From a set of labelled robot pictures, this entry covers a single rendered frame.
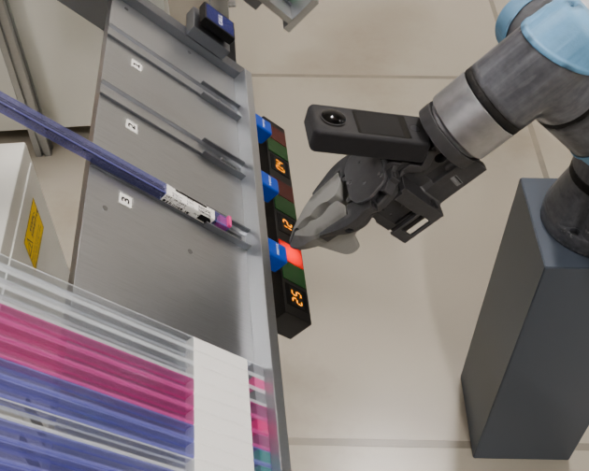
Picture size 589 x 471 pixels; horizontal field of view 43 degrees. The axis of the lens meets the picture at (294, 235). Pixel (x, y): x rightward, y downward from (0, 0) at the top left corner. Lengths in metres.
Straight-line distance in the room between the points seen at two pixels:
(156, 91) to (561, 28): 0.44
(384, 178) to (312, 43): 1.74
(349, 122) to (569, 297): 0.52
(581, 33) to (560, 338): 0.62
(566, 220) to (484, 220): 0.83
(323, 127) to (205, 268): 0.18
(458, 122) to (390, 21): 1.89
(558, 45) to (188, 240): 0.38
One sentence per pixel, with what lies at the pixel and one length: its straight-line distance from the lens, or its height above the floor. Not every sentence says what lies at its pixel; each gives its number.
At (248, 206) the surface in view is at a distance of 0.82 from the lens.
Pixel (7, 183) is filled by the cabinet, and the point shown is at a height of 0.62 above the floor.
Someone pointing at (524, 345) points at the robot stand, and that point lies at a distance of 1.19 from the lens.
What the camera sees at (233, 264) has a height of 0.73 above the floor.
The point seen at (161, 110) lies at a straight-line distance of 0.85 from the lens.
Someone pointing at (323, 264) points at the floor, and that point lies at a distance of 1.73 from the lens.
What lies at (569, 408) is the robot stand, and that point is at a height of 0.19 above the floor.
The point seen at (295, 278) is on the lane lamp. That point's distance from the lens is 0.84.
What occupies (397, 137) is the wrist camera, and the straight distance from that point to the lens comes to 0.70.
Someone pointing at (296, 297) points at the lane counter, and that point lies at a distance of 0.82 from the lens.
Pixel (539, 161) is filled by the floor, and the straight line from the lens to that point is 2.09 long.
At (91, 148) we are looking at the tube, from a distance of 0.71.
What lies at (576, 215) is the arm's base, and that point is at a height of 0.60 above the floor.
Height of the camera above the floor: 1.30
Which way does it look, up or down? 47 degrees down
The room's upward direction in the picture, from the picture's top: straight up
